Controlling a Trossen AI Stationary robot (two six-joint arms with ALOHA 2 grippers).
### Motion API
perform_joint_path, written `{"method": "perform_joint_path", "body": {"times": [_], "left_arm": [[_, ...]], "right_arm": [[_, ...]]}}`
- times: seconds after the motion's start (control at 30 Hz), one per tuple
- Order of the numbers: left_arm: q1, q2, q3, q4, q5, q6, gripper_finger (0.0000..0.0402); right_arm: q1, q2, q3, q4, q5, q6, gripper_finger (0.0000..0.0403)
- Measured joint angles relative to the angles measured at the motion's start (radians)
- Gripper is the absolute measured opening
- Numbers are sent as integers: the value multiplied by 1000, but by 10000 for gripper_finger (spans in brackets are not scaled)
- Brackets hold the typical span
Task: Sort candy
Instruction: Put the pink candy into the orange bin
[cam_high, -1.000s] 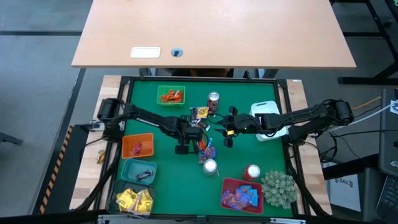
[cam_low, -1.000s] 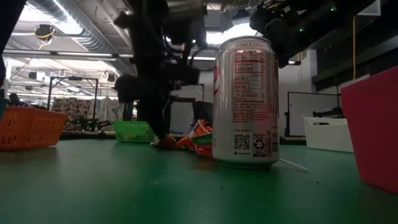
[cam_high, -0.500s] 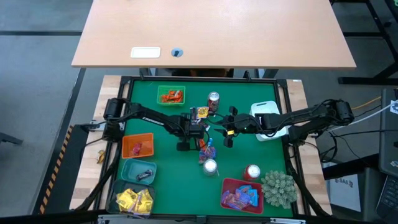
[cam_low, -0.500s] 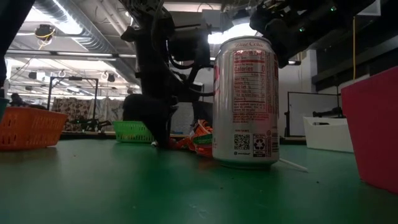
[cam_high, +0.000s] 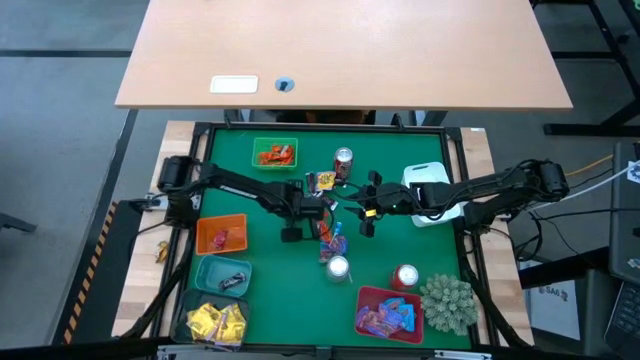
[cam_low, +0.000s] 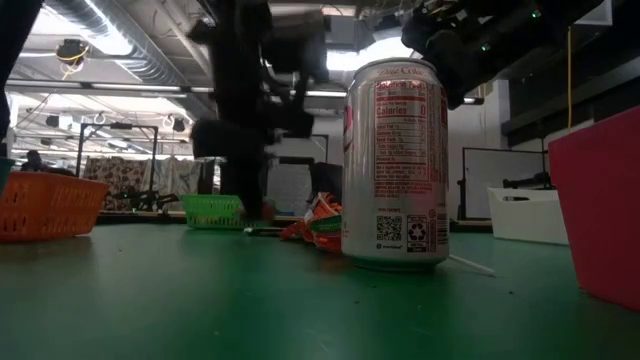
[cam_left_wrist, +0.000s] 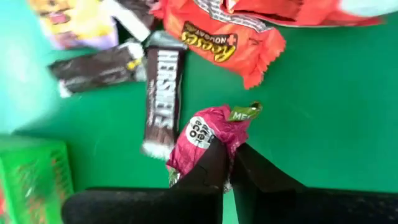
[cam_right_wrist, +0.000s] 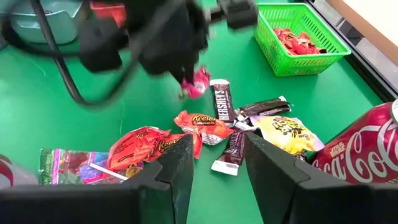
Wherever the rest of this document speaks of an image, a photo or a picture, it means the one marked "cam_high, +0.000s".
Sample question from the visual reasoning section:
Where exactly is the yellow floor cable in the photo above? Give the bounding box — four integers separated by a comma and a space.
576, 153, 615, 176

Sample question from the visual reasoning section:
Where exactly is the yellow black hazard tape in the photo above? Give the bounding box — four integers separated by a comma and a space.
60, 199, 120, 346

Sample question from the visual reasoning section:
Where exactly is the brown white chocolate bar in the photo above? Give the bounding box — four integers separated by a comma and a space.
217, 271, 248, 293

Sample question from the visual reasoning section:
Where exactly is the red plastic bin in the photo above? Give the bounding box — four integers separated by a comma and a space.
354, 284, 426, 346

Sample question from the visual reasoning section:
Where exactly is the white rectangular desk plate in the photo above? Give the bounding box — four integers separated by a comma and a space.
209, 74, 260, 95

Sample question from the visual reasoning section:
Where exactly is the dark green plastic bin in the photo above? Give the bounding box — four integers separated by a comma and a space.
169, 287, 252, 350

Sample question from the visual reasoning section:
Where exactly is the beige wooden desk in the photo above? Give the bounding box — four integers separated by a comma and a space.
113, 0, 574, 111

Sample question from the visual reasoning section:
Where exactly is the white plastic bin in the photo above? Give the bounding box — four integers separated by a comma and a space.
401, 161, 463, 229

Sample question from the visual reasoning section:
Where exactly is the black cable bundle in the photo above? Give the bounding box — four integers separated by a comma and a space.
513, 204, 614, 265

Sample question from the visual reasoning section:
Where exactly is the black desk frame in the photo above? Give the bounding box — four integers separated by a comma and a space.
529, 0, 640, 137

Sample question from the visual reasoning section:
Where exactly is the red soda can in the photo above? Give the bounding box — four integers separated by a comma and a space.
332, 146, 355, 184
392, 262, 423, 292

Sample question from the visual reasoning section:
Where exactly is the green plastic basket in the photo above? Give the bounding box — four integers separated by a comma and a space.
250, 136, 300, 173

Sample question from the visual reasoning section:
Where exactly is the teal plastic bin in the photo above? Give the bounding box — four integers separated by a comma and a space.
193, 254, 253, 298

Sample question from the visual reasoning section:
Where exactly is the artificial green succulent plant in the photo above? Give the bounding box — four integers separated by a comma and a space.
419, 272, 480, 337

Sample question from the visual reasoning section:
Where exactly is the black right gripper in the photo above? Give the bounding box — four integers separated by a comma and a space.
357, 169, 420, 240

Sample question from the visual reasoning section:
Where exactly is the dark chair leg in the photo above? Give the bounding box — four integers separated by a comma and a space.
0, 211, 39, 235

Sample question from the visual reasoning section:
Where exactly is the grey connector box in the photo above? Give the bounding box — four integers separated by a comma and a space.
141, 192, 170, 212

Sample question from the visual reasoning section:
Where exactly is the grey computer case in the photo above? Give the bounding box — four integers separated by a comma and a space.
608, 141, 640, 286

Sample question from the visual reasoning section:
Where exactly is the silver diet soda can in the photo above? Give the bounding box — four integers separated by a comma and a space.
325, 254, 351, 284

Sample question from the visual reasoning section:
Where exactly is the orange plastic basket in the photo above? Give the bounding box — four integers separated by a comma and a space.
194, 213, 249, 257

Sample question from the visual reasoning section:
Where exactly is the green table mat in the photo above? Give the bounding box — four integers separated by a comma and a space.
185, 128, 474, 350

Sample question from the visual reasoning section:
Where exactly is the silver mount bar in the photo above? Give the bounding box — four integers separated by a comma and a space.
157, 344, 495, 360

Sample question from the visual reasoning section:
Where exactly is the pink candy packet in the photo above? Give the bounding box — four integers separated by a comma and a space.
211, 228, 231, 252

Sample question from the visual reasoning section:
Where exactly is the black table frame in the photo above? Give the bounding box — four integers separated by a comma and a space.
149, 121, 534, 351

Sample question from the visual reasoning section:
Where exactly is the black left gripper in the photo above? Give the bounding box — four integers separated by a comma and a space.
279, 178, 327, 245

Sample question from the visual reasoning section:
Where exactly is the white cable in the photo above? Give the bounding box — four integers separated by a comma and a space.
579, 163, 634, 197

